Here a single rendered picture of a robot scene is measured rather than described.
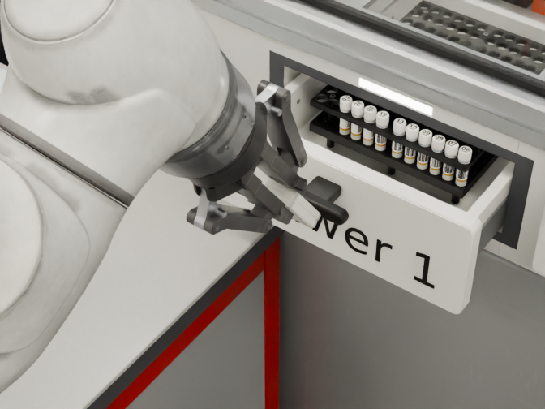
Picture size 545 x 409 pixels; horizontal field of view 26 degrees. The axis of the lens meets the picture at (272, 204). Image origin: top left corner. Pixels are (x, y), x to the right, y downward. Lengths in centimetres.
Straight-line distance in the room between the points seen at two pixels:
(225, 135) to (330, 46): 37
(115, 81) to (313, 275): 73
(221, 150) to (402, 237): 31
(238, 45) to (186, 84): 51
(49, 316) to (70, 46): 16
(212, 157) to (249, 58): 43
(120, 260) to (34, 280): 56
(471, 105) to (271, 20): 23
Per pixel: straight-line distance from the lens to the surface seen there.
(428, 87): 110
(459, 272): 105
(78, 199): 69
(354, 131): 117
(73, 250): 69
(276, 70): 120
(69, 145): 69
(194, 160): 79
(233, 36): 122
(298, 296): 140
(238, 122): 80
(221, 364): 132
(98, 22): 65
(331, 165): 106
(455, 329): 128
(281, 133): 94
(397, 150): 116
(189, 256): 122
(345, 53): 114
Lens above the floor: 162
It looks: 43 degrees down
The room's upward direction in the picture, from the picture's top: straight up
